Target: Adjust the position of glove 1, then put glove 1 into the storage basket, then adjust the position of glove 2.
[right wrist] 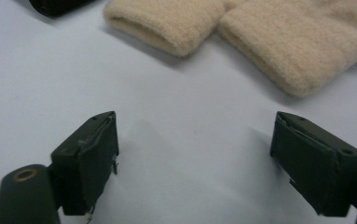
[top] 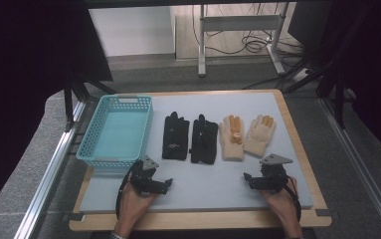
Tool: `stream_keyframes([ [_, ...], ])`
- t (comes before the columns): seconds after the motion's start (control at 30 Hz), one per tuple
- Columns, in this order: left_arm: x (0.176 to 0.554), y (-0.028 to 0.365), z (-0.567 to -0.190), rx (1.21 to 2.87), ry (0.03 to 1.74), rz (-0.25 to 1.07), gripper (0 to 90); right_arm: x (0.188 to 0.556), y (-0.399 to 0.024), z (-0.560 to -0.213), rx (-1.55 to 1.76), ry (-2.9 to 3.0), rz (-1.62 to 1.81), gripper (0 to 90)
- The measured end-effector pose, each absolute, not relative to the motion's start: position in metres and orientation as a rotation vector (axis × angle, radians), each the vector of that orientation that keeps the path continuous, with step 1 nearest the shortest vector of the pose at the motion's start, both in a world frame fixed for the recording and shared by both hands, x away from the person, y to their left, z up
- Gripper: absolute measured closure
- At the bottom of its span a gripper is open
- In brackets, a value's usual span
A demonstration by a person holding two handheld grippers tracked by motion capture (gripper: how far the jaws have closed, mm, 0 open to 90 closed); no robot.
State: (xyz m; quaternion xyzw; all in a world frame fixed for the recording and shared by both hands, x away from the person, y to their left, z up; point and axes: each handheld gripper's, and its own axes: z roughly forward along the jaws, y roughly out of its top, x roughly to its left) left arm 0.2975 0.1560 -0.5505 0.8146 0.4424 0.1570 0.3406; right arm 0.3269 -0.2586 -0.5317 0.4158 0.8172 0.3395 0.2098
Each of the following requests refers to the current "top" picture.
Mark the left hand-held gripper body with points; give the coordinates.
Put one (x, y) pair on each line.
(143, 176)

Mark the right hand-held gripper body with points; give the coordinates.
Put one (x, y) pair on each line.
(272, 176)

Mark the cream glove with orange fingers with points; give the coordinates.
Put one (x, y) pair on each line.
(259, 136)

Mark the cream glove with bear ornament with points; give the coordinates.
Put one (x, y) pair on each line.
(231, 139)

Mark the black glove with small emblem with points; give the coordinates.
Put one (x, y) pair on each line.
(175, 137)

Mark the turquoise plastic basket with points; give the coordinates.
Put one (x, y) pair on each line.
(118, 132)

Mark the person's right hand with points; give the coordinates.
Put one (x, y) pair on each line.
(281, 205)

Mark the grey foam mat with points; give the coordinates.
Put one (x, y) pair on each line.
(211, 189)

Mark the silver wristwatch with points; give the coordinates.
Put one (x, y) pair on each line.
(116, 236)

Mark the white power strip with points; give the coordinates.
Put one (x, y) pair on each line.
(300, 75)

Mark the black metal stand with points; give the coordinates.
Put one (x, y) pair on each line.
(339, 86)
(77, 89)

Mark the white panel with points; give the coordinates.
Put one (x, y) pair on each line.
(131, 31)

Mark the dark curtain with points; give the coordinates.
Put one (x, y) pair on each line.
(380, 66)
(15, 66)

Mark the aluminium rail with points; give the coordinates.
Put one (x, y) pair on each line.
(360, 166)
(50, 172)

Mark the white metal desk frame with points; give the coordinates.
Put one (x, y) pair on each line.
(241, 23)

